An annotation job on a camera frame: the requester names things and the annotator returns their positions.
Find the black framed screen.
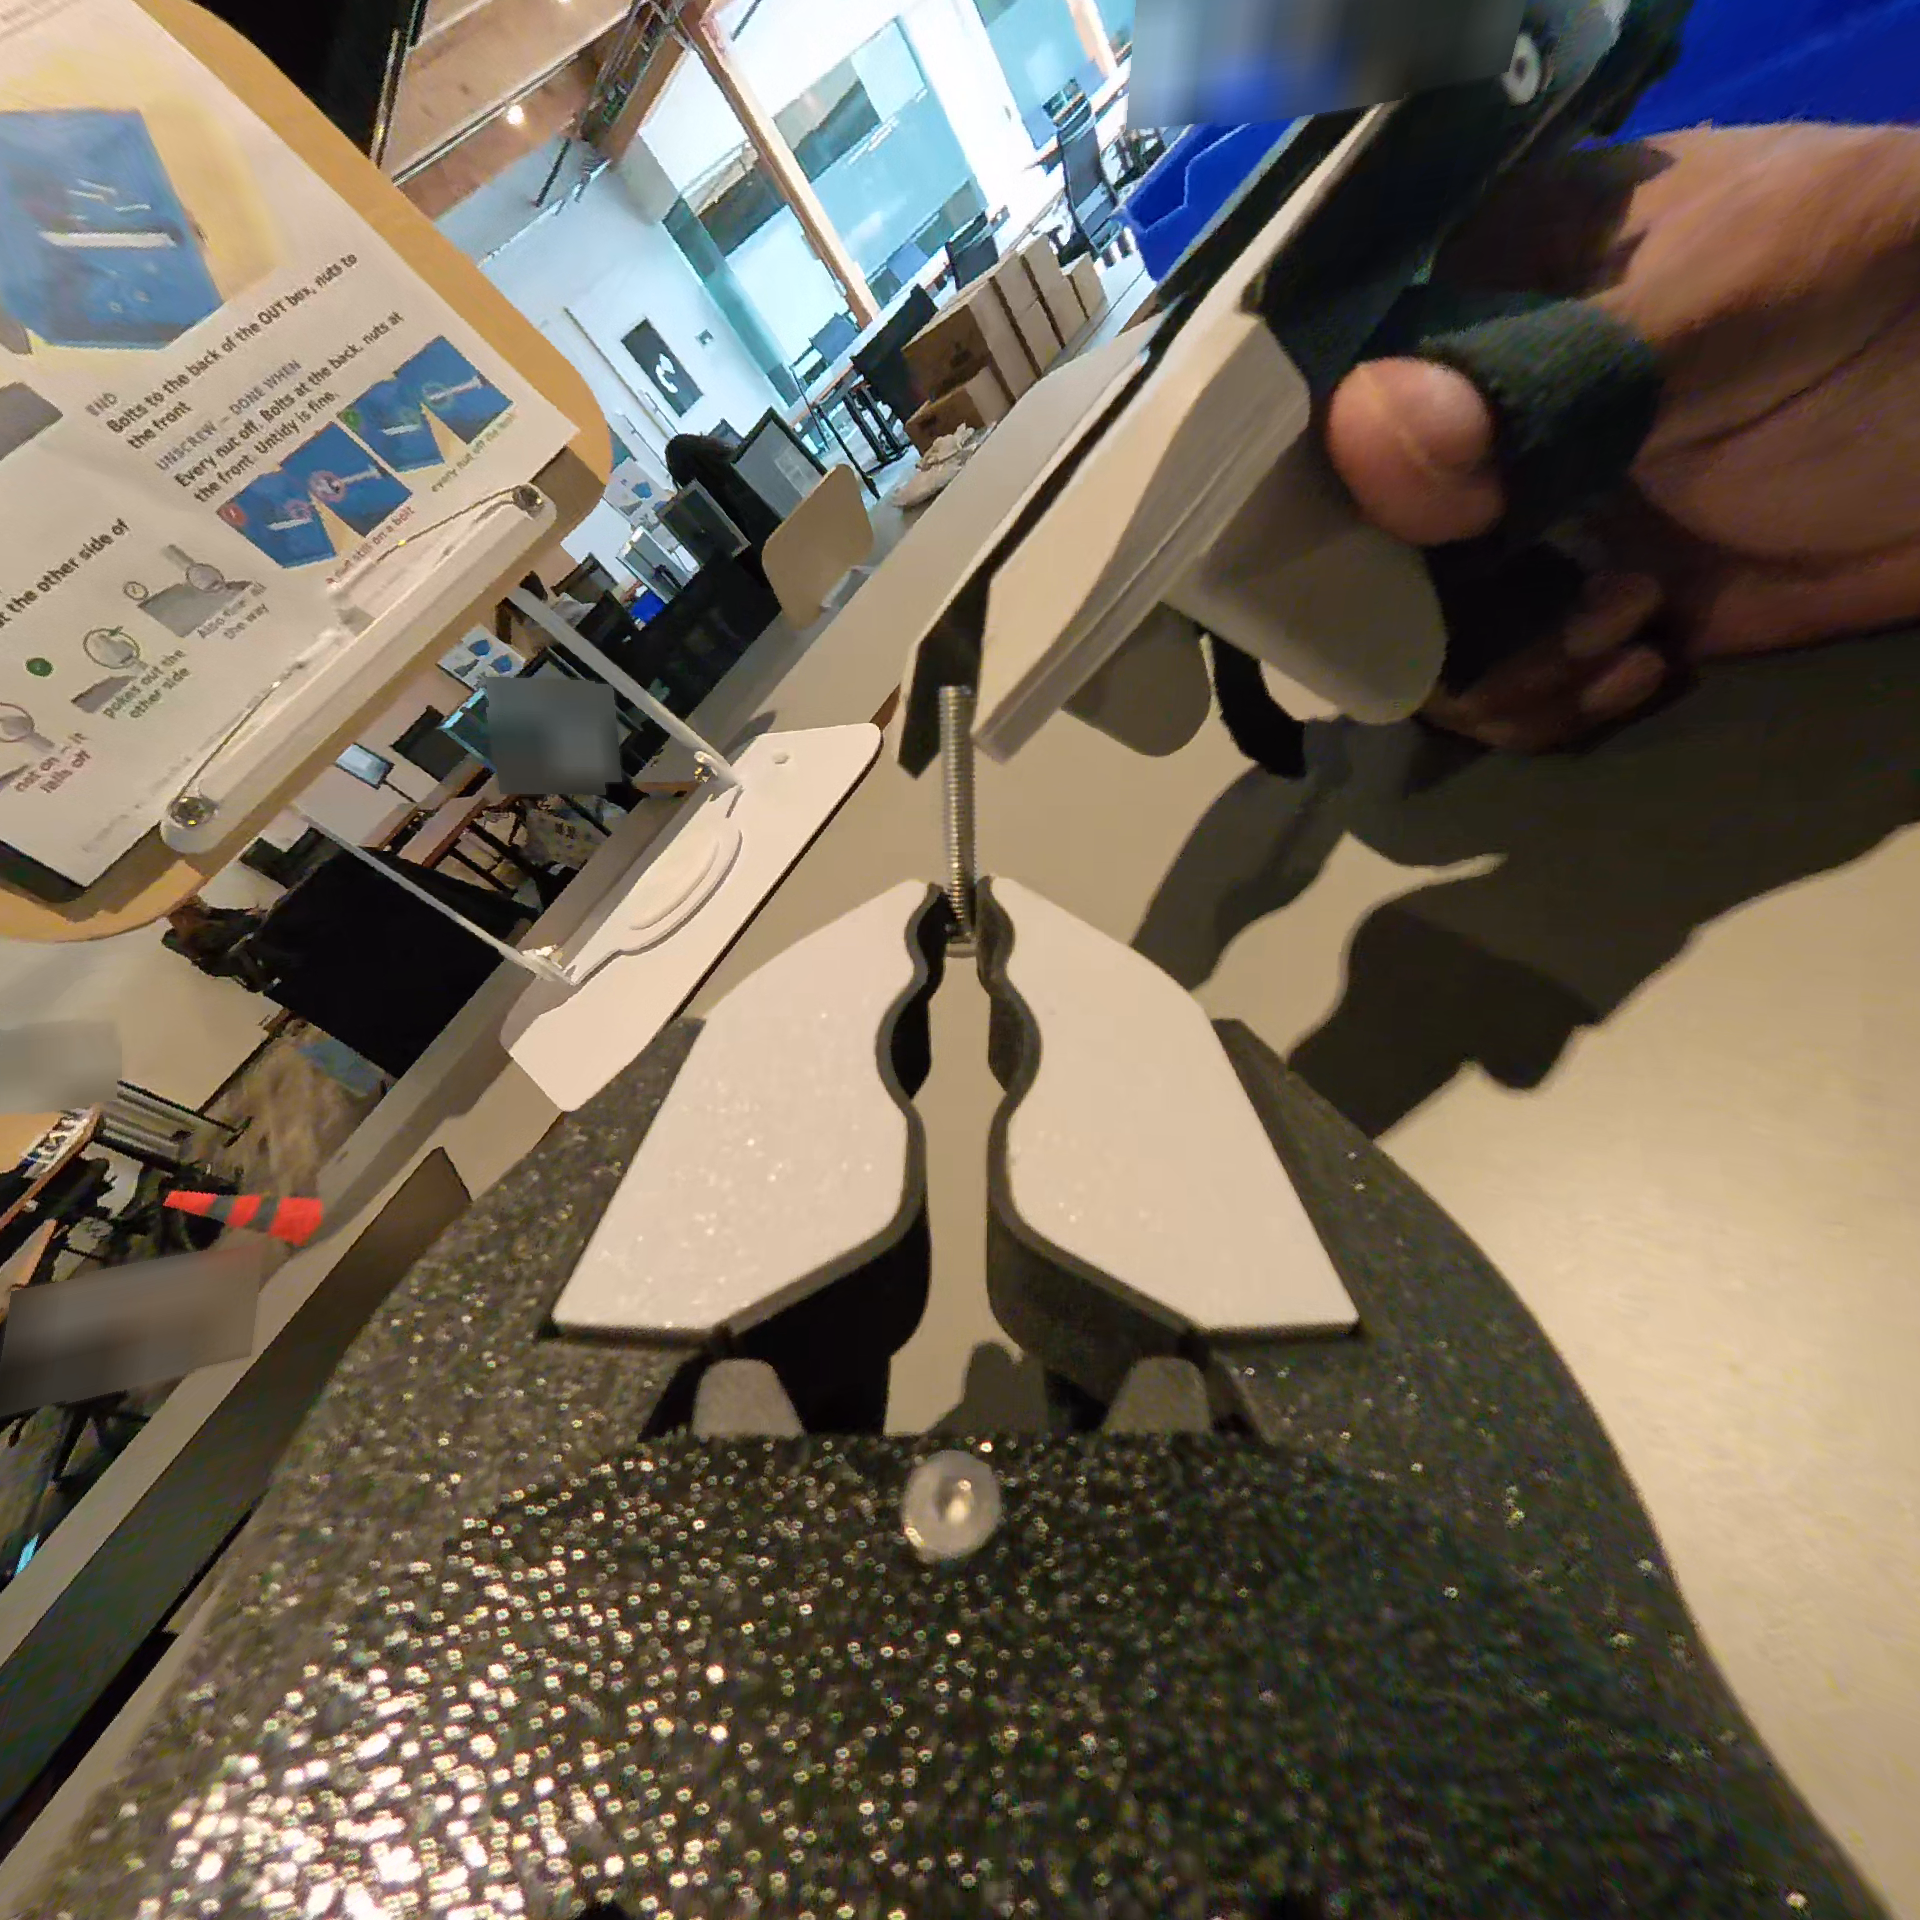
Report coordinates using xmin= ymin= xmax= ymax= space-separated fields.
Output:
xmin=732 ymin=410 xmax=830 ymax=515

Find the white sheet clip bar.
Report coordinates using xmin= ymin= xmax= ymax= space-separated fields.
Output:
xmin=161 ymin=481 xmax=558 ymax=857

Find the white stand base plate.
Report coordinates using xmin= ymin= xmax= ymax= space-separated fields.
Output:
xmin=502 ymin=721 xmax=887 ymax=1115

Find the black chair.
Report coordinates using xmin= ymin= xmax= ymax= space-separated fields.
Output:
xmin=245 ymin=846 xmax=560 ymax=1076

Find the person's right hand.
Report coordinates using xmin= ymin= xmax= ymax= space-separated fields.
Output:
xmin=1324 ymin=124 xmax=1920 ymax=751

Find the silver threaded bolt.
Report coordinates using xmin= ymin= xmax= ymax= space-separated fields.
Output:
xmin=935 ymin=681 xmax=980 ymax=961

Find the stack of cardboard boxes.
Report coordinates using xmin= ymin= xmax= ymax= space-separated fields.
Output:
xmin=899 ymin=232 xmax=1115 ymax=451

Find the plywood chair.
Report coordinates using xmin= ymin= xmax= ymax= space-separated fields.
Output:
xmin=761 ymin=463 xmax=877 ymax=626

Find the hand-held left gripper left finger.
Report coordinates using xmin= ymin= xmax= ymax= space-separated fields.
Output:
xmin=547 ymin=877 xmax=943 ymax=1419

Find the clear acrylic strut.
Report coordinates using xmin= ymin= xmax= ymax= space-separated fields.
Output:
xmin=305 ymin=831 xmax=587 ymax=987
xmin=502 ymin=584 xmax=748 ymax=792

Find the printed instruction sheet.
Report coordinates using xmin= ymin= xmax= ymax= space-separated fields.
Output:
xmin=0 ymin=0 xmax=582 ymax=890

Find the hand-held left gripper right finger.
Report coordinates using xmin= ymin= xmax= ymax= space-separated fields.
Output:
xmin=974 ymin=876 xmax=1364 ymax=1404

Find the instruction sheet on clipboard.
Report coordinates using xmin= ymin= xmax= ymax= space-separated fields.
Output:
xmin=0 ymin=0 xmax=613 ymax=943

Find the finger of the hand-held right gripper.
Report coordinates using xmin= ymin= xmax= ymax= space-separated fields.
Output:
xmin=896 ymin=575 xmax=991 ymax=780
xmin=972 ymin=102 xmax=1397 ymax=755

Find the red black striped handle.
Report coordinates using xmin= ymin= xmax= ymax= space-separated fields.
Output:
xmin=161 ymin=1188 xmax=326 ymax=1247

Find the large blue plastic bin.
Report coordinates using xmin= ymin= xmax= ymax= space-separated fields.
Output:
xmin=1127 ymin=0 xmax=1920 ymax=288

